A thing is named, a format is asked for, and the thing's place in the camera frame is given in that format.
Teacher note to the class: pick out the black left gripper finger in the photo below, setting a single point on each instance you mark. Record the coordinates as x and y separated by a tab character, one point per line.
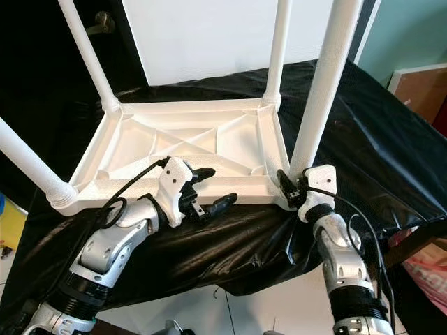
202	174
220	205

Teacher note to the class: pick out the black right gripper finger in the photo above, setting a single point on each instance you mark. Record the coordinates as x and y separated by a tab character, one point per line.
285	187

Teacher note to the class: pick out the white plastic table top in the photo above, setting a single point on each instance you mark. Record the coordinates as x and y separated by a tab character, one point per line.
181	136

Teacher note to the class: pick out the white plastic table leg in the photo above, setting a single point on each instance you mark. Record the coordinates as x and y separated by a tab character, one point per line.
87	49
328	84
35	167
278	49

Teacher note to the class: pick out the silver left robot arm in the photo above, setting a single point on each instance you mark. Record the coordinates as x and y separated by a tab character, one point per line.
105	251

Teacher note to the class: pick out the black plastic table cover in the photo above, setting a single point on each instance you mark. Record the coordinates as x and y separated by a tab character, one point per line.
251	244

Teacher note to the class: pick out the brown wooden table beam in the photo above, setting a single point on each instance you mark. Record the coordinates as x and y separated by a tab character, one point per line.
415	241

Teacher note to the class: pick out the pink plastic bag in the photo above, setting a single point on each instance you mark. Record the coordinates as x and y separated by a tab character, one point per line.
426	265

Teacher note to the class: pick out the brown wooden box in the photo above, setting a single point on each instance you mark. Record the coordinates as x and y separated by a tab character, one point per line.
419	91

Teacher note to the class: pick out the dark door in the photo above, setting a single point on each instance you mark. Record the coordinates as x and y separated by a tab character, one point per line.
35	56

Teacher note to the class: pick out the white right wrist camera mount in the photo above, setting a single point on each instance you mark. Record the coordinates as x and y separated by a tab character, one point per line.
319	183

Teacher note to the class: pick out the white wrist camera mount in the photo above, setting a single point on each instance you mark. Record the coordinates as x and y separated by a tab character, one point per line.
174	183
319	183

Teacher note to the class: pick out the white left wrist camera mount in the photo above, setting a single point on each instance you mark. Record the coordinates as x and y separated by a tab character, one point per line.
174	183

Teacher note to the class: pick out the grey door frame post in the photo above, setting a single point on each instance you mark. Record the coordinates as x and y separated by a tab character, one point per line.
367	31

